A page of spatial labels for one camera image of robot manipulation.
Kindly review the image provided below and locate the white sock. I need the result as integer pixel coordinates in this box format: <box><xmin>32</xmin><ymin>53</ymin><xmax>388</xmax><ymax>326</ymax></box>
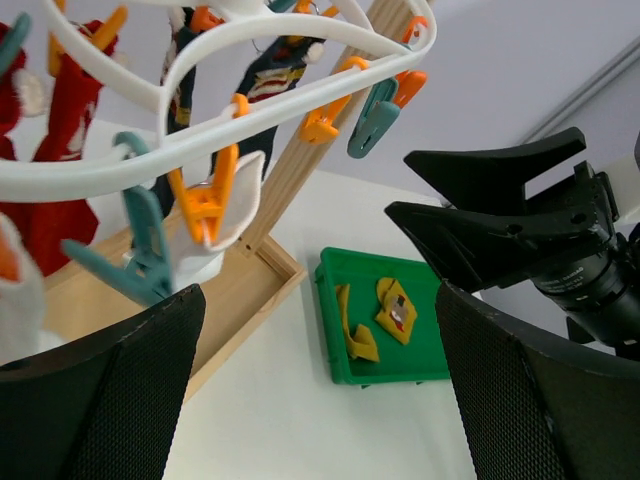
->
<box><xmin>1</xmin><ymin>214</ymin><xmax>64</xmax><ymax>365</ymax></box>
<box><xmin>169</xmin><ymin>150</ymin><xmax>265</xmax><ymax>292</ymax></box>

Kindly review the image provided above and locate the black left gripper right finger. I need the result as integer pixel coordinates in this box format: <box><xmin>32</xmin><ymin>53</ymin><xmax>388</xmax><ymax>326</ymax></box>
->
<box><xmin>435</xmin><ymin>282</ymin><xmax>639</xmax><ymax>479</ymax></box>

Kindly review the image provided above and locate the white plastic clip hanger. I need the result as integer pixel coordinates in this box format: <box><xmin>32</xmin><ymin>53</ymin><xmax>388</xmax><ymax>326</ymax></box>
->
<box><xmin>0</xmin><ymin>0</ymin><xmax>438</xmax><ymax>204</ymax></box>

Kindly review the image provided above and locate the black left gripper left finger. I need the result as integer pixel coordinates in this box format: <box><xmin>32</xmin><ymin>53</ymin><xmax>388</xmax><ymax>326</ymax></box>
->
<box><xmin>1</xmin><ymin>285</ymin><xmax>206</xmax><ymax>479</ymax></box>

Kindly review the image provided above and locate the navy striped sock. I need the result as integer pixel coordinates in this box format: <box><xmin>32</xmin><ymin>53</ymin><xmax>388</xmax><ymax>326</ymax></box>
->
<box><xmin>150</xmin><ymin>7</ymin><xmax>198</xmax><ymax>217</ymax></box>

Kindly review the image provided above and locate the wooden drying rack stand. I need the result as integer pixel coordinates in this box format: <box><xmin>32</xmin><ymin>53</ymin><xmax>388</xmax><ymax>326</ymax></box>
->
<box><xmin>43</xmin><ymin>1</ymin><xmax>437</xmax><ymax>395</ymax></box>

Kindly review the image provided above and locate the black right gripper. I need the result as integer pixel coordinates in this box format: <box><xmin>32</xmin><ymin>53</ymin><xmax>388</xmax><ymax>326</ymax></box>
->
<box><xmin>384</xmin><ymin>127</ymin><xmax>618</xmax><ymax>292</ymax></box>

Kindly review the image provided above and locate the red sock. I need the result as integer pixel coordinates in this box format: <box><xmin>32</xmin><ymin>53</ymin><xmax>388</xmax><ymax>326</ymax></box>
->
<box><xmin>1</xmin><ymin>47</ymin><xmax>48</xmax><ymax>160</ymax></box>
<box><xmin>0</xmin><ymin>19</ymin><xmax>121</xmax><ymax>279</ymax></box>

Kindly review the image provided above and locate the green plastic tray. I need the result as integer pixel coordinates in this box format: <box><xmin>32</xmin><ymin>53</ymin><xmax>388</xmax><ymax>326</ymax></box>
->
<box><xmin>314</xmin><ymin>247</ymin><xmax>449</xmax><ymax>388</ymax></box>

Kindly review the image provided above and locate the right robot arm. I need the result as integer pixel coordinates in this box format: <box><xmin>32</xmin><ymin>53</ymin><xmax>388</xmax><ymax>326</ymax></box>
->
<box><xmin>385</xmin><ymin>127</ymin><xmax>639</xmax><ymax>359</ymax></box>

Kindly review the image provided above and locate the yellow sock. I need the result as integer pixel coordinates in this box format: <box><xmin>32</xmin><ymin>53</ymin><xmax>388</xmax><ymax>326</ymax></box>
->
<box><xmin>375</xmin><ymin>277</ymin><xmax>418</xmax><ymax>345</ymax></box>
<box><xmin>335</xmin><ymin>284</ymin><xmax>380</xmax><ymax>363</ymax></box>

